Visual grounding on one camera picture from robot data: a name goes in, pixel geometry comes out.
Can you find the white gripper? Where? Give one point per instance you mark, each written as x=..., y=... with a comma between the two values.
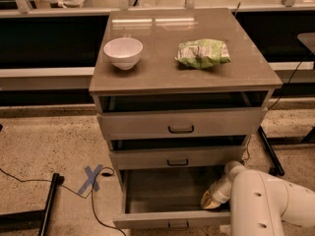
x=219, y=192

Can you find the grey drawer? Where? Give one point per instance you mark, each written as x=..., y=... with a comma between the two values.
x=175, y=157
x=181, y=123
x=169, y=198

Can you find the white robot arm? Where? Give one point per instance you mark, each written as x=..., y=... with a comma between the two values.
x=260, y=203

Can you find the grey drawer cabinet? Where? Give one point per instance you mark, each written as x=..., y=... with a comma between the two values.
x=160, y=83

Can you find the black stand leg right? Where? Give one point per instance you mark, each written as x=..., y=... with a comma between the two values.
x=276, y=169

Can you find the black stand leg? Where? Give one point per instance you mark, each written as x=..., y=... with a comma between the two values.
x=33, y=219
x=276, y=169

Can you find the blue tape cross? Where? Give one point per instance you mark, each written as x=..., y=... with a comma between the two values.
x=91, y=181

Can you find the green snack bag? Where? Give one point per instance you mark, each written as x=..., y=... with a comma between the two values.
x=202, y=53

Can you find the white bowl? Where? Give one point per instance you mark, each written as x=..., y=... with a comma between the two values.
x=124, y=52

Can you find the black stand leg left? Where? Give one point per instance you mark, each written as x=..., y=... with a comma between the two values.
x=33, y=219

